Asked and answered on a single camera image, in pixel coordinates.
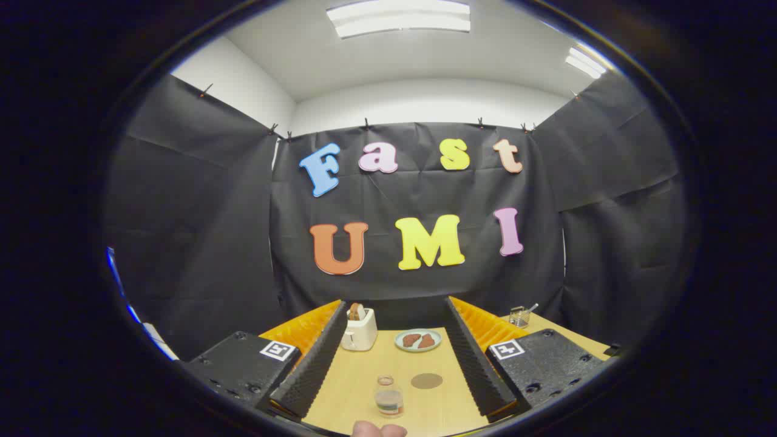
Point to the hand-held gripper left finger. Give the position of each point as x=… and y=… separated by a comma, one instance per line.
x=315, y=370

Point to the white toaster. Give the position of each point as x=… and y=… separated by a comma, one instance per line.
x=359, y=335

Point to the black table clamp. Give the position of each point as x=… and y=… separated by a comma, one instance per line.
x=613, y=350

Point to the pale green plate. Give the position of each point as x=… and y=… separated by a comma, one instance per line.
x=399, y=342

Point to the wooden table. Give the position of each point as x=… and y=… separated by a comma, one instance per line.
x=364, y=388

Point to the black backdrop cloth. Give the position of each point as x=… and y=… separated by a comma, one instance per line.
x=419, y=194

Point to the small ceiling light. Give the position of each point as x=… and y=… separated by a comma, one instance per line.
x=584, y=62

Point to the long ceiling light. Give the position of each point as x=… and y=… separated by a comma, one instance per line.
x=397, y=18

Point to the clear plastic juice bottle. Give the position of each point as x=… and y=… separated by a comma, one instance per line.
x=389, y=400

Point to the brown toast slice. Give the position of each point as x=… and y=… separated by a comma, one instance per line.
x=356, y=311

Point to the brown meat piece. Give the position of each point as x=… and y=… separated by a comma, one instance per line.
x=411, y=340
x=427, y=341

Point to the round brown coaster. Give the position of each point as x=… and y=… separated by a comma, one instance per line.
x=427, y=381

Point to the silver spoon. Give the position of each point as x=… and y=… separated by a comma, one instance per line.
x=532, y=308

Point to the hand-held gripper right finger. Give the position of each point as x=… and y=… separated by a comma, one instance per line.
x=476, y=370

